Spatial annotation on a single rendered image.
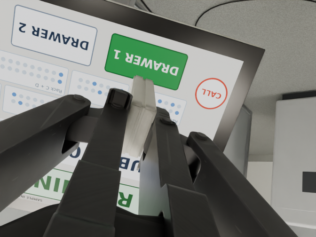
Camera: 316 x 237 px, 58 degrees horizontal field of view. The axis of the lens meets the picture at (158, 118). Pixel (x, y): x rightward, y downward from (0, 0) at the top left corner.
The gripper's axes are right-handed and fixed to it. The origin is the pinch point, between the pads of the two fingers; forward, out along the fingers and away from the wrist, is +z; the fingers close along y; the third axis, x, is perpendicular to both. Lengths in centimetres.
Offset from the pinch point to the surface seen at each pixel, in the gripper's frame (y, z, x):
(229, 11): 43, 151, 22
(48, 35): -11.1, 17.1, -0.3
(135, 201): 5.5, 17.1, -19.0
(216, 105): 10.7, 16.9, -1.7
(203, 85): 8.1, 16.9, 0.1
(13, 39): -14.8, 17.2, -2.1
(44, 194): -7.1, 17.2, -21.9
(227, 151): 97, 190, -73
